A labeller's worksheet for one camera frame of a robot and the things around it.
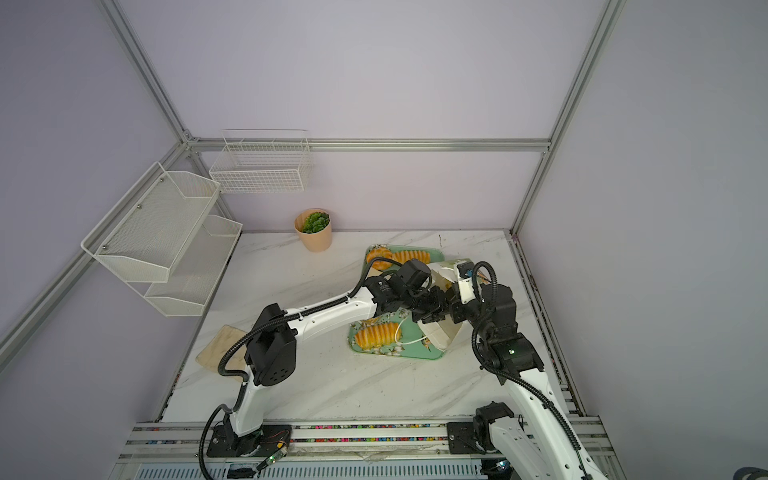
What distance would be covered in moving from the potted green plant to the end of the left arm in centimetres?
49

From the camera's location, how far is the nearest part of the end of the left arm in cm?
63

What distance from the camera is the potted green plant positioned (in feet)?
3.58

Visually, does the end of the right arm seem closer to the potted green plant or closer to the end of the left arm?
the end of the left arm

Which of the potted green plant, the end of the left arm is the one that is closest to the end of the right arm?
the end of the left arm
